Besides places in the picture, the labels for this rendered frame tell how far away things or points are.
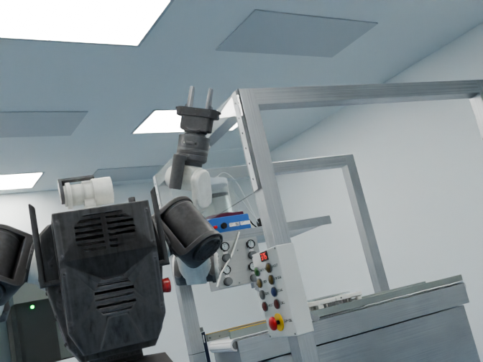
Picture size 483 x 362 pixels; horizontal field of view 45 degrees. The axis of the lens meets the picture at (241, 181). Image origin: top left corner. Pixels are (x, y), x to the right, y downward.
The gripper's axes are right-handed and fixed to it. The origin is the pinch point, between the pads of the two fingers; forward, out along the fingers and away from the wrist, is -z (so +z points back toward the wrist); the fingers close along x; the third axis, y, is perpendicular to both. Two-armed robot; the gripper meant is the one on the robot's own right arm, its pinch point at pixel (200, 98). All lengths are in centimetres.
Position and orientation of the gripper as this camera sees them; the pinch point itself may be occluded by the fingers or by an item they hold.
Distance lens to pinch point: 164.9
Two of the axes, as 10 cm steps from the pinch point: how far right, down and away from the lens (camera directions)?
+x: -9.7, -1.4, 1.9
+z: -1.4, 9.9, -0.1
